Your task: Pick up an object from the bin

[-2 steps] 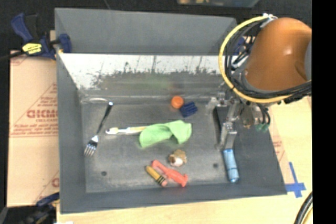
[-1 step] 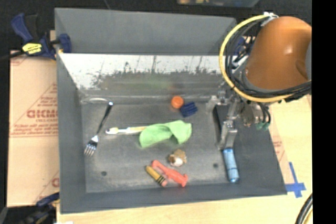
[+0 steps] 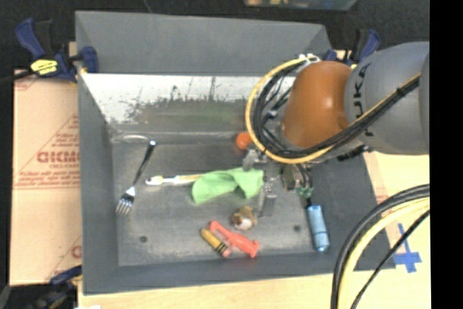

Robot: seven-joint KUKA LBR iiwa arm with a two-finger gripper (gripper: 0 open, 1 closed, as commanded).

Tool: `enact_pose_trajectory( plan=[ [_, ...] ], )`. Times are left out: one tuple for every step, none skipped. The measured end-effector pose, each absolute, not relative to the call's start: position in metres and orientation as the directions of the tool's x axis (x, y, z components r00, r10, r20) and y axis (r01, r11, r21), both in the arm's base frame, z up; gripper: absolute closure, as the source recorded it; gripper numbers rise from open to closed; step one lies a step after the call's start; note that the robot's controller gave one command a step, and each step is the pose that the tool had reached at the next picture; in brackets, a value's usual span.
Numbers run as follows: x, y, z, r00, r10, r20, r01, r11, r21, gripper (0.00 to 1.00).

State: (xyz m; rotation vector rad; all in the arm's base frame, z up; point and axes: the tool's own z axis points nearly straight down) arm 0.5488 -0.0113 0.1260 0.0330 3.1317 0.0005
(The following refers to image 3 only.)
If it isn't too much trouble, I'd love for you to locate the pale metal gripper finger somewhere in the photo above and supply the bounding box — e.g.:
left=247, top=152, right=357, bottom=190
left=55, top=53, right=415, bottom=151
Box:
left=257, top=187, right=267, bottom=219
left=266, top=191, right=279, bottom=218

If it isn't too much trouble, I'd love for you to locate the brown and white toy animal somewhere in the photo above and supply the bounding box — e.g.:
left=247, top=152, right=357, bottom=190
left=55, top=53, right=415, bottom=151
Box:
left=231, top=206, right=258, bottom=231

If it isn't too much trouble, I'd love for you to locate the green cloth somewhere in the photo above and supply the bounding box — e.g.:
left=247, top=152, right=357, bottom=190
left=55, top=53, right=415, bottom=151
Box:
left=190, top=166, right=265, bottom=206

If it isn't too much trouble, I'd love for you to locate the orange-red plastic tool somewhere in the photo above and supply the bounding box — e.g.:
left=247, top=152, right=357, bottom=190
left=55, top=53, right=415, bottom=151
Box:
left=208, top=220, right=261, bottom=259

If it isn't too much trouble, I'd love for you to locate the orange ball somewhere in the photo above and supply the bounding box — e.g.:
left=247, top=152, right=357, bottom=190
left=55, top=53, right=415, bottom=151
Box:
left=234, top=132, right=255, bottom=151

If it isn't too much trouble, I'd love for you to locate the blue cylinder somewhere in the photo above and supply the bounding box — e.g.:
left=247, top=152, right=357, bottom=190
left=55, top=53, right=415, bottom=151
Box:
left=306, top=204, right=331, bottom=253

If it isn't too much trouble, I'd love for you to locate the yellow and black crayon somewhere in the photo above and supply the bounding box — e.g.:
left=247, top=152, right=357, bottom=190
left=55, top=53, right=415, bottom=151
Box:
left=200, top=227, right=232, bottom=258

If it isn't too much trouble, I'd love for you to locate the white and yellow toothbrush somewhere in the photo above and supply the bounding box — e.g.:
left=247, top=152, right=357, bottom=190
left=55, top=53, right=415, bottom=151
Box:
left=145, top=174, right=202, bottom=187

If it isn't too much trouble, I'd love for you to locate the silver metal fork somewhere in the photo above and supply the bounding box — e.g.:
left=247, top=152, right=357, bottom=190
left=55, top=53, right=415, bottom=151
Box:
left=114, top=140, right=158, bottom=218

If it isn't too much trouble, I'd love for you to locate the grey metal bin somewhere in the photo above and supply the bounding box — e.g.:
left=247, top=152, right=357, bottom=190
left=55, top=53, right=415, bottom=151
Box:
left=75, top=10, right=395, bottom=294

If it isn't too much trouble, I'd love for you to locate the brown cardboard board, red print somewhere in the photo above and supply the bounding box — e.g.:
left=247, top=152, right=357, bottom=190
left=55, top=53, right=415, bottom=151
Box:
left=9, top=70, right=83, bottom=287

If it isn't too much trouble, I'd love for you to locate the black cylinder on white bracket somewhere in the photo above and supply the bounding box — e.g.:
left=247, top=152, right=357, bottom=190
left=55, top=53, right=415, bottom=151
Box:
left=336, top=145, right=373, bottom=162

